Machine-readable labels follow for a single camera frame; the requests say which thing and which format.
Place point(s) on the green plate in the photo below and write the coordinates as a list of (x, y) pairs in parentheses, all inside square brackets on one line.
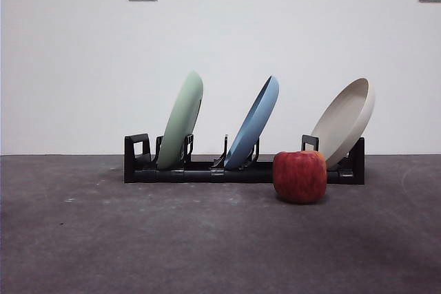
[(179, 118)]

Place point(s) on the red apple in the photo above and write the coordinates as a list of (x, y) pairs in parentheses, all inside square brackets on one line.
[(299, 177)]

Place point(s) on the blue plate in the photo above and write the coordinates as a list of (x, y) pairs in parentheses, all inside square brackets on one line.
[(251, 125)]

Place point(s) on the black plate rack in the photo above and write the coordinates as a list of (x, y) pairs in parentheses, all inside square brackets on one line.
[(193, 174)]

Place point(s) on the beige plate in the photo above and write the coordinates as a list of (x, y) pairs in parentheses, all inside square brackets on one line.
[(341, 122)]

